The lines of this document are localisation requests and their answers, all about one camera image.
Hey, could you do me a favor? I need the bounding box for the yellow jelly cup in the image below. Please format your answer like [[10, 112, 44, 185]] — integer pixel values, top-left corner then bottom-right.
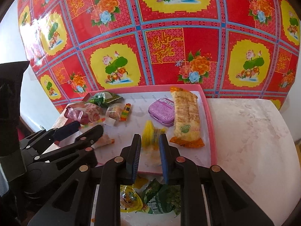
[[120, 185, 143, 213]]

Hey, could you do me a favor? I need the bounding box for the green pea snack bag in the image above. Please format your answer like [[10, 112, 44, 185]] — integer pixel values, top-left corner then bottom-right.
[[140, 178, 181, 216]]

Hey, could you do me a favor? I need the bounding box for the pink white drink pouch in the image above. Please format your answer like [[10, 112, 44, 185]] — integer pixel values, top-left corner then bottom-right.
[[64, 102, 116, 126]]

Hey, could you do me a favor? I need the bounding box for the yellow green candy packet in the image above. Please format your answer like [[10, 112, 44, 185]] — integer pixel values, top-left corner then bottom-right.
[[141, 120, 167, 150]]

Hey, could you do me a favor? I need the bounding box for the clear blue-edged snack packet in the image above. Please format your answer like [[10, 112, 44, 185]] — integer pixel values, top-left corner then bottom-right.
[[141, 146, 161, 167]]

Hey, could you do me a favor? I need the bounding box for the orange gummy candy packet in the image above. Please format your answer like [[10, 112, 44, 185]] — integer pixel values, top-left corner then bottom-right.
[[91, 134, 115, 149]]

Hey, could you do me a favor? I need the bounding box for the orange cracker packet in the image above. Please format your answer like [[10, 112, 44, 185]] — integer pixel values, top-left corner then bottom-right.
[[170, 87, 204, 148]]

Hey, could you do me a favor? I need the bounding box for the clear rainbow candy packet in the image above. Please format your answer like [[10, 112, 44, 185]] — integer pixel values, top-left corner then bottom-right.
[[106, 103, 131, 121]]

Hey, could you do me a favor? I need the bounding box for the green crumpled snack packet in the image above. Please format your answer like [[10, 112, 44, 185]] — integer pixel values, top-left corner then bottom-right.
[[88, 91, 123, 108]]

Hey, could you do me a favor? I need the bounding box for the pink cardboard tray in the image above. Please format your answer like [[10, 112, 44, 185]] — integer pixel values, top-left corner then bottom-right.
[[52, 85, 216, 174]]

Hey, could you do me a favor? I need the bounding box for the purple mint tin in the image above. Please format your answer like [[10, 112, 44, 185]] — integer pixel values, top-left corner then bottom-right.
[[148, 97, 175, 127]]

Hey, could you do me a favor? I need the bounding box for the red floral wall covering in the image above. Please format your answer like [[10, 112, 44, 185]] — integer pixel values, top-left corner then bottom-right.
[[17, 0, 300, 112]]

